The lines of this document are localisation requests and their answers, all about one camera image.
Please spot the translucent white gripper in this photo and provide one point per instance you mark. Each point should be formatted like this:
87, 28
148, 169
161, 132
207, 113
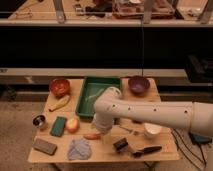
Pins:
106, 138

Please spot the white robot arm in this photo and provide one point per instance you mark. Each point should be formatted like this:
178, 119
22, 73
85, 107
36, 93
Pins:
193, 117

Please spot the white cup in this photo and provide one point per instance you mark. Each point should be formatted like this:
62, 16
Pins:
151, 130

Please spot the small metal cup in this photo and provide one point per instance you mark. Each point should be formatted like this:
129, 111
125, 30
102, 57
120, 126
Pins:
40, 122

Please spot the dark binder clip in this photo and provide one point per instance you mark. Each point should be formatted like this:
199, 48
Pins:
121, 145

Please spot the crumpled blue-grey cloth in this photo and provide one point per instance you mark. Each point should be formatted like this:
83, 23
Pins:
79, 149

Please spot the metal fork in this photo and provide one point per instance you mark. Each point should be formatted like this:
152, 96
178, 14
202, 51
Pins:
131, 131

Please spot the red yellow apple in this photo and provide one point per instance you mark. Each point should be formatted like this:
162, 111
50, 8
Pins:
72, 125

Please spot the green sponge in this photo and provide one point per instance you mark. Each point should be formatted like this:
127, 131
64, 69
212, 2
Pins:
58, 127

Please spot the green plastic tray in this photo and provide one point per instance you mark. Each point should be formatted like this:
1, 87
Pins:
92, 88

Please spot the yellow banana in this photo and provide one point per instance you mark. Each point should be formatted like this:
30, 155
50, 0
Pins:
60, 103

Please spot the grey rectangular block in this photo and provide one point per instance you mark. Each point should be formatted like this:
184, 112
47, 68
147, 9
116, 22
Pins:
44, 146

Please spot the purple bowl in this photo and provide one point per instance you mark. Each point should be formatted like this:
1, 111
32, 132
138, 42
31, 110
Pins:
138, 84

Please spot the red bowl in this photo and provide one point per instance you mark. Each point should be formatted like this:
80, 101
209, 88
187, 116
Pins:
59, 87

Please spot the black foot pedal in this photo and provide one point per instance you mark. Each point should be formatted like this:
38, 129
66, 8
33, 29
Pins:
197, 139

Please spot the black-handled brush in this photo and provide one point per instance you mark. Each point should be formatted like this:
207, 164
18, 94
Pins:
145, 151

